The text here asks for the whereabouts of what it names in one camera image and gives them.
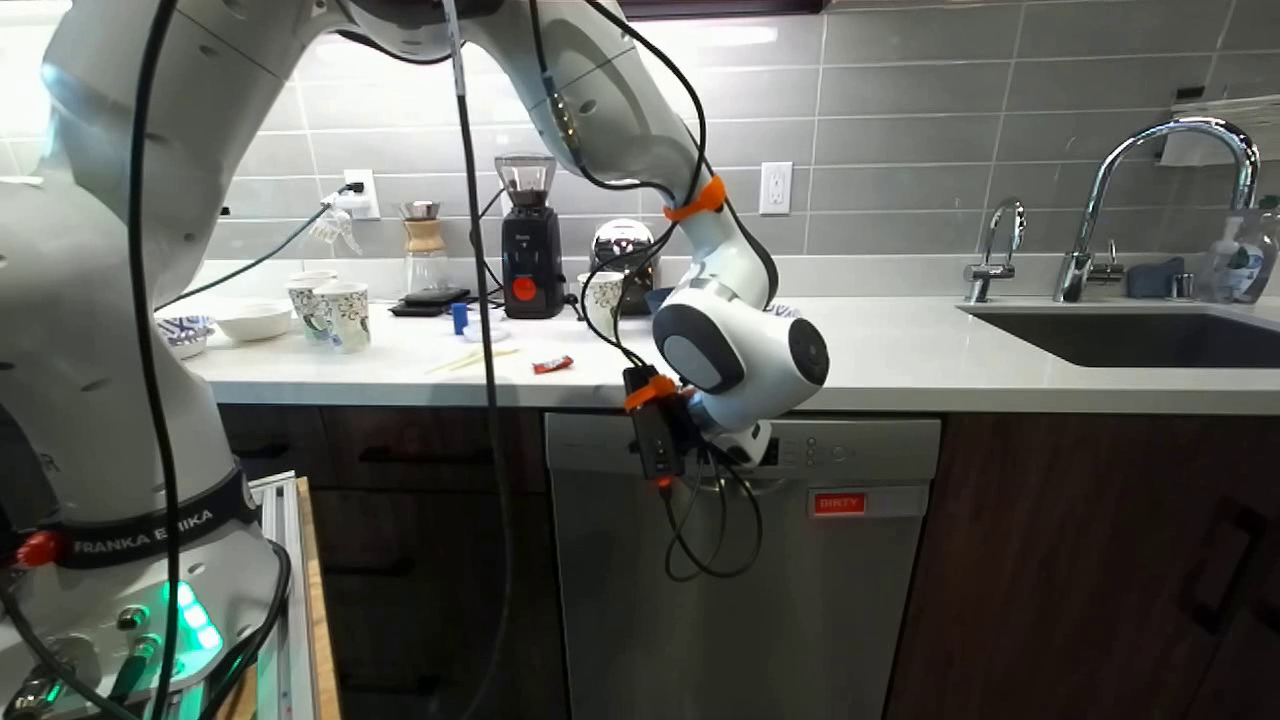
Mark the small red object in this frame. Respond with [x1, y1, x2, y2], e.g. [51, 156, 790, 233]
[530, 356, 575, 376]

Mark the chrome kitchen faucet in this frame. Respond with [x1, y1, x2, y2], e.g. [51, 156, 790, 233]
[1052, 111, 1259, 303]

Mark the blue cap small object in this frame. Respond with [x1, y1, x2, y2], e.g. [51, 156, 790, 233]
[449, 303, 466, 336]

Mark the black scale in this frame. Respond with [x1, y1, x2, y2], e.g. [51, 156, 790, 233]
[387, 287, 473, 316]

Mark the dark wood sink cabinet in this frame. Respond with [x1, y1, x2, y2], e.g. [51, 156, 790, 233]
[886, 416, 1280, 720]

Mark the small white dish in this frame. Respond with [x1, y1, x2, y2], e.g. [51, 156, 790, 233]
[221, 308, 293, 345]

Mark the small chrome tap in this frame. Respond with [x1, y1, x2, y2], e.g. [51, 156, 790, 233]
[962, 195, 1027, 303]

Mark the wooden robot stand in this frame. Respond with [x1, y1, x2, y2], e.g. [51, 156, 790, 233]
[217, 470, 345, 720]

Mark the black kitchen sink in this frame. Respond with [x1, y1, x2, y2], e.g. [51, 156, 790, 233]
[975, 308, 1280, 366]

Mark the dark wood drawer cabinet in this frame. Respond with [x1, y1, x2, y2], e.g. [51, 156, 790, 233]
[222, 402, 568, 720]

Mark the white patterned mug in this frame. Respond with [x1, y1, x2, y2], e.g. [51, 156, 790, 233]
[578, 272, 625, 338]

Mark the patterned cup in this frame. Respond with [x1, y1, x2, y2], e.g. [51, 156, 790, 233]
[314, 282, 371, 351]
[286, 277, 333, 338]

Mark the stainless steel dishwasher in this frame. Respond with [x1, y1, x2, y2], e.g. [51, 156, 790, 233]
[543, 413, 940, 720]

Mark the clear soap bottle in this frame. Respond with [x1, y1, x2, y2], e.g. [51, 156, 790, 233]
[1198, 208, 1280, 303]

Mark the patterned cup front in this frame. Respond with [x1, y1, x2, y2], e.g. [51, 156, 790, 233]
[314, 282, 371, 351]

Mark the blue patterned small bowl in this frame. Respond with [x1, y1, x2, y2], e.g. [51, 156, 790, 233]
[155, 316, 210, 358]

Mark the blue sponge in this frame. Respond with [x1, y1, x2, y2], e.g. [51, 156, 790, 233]
[1122, 255, 1184, 299]

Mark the round chrome black appliance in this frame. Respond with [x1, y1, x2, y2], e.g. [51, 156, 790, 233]
[593, 217, 658, 316]

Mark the black coffee grinder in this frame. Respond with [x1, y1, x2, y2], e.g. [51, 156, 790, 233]
[497, 156, 563, 321]

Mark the patterned cup rear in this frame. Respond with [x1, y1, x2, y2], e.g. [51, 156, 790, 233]
[286, 277, 333, 338]

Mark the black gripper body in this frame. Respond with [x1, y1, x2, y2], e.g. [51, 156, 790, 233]
[625, 363, 775, 490]

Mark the white wall outlet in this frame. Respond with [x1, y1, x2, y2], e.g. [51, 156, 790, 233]
[338, 166, 379, 219]

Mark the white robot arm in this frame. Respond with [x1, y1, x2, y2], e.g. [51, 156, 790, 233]
[0, 0, 827, 720]

